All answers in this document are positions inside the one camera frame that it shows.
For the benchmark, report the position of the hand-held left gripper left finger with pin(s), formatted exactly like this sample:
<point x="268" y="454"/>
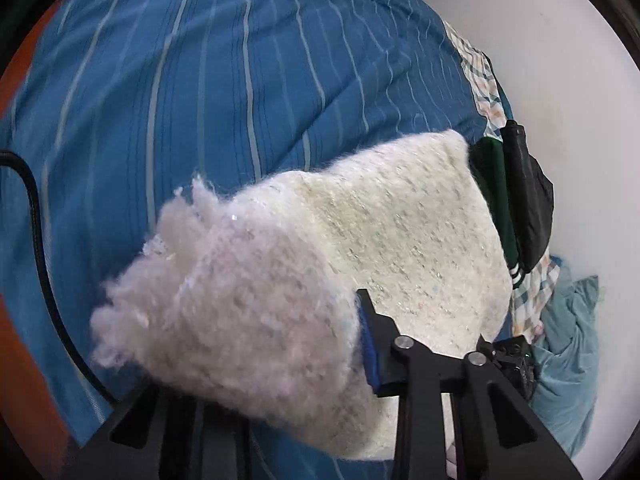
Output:
<point x="170" y="425"/>

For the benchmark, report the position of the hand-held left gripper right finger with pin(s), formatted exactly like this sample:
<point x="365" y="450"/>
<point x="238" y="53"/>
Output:
<point x="369" y="345"/>

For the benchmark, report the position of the white tweed jacket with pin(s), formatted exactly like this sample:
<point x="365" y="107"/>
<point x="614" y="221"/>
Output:
<point x="375" y="220"/>

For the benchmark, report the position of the teal blanket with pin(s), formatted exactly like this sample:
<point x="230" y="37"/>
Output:
<point x="565" y="385"/>

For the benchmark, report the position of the black leather garment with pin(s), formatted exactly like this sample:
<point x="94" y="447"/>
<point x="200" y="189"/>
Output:
<point x="530" y="195"/>

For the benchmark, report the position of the green garment with striped cuffs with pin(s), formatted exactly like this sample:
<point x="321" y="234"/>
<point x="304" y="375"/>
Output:
<point x="492" y="180"/>

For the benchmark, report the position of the plaid quilt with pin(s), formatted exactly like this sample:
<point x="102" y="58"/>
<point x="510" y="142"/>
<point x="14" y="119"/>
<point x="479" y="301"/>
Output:
<point x="482" y="90"/>

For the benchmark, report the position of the blue striped bed sheet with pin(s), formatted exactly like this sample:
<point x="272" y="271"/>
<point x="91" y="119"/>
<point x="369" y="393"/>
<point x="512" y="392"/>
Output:
<point x="200" y="60"/>

